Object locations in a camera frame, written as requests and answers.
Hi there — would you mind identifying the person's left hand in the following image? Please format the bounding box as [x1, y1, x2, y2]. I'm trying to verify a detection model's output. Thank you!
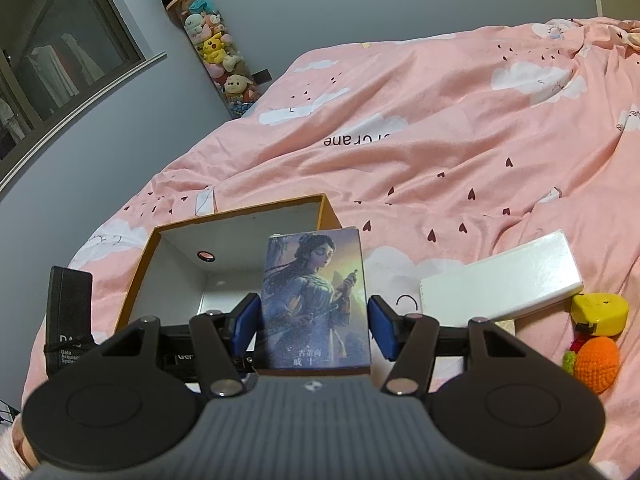
[0, 415, 38, 479]

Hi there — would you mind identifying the large orange storage box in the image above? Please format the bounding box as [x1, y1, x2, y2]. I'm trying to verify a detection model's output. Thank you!
[115, 194, 341, 330]

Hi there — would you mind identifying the long white box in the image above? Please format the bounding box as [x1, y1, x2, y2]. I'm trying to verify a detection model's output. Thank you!
[420, 231, 584, 327]

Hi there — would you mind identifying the pink cloud duvet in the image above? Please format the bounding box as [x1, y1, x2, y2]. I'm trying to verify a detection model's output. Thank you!
[21, 18, 639, 479]

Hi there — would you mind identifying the orange crochet tangerine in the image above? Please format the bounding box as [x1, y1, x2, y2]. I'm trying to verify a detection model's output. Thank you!
[562, 337, 620, 394]

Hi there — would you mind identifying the yellow tape measure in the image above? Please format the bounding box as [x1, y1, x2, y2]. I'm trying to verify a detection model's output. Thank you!
[570, 292, 629, 337]

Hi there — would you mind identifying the clear tube of plush toys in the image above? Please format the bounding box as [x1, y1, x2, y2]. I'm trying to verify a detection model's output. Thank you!
[166, 0, 260, 118]

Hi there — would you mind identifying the black wall socket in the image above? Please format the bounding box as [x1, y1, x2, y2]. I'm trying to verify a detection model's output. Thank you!
[252, 70, 272, 86]

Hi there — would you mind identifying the window with grey frame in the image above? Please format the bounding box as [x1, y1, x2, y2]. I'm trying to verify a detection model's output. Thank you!
[1, 0, 167, 188]

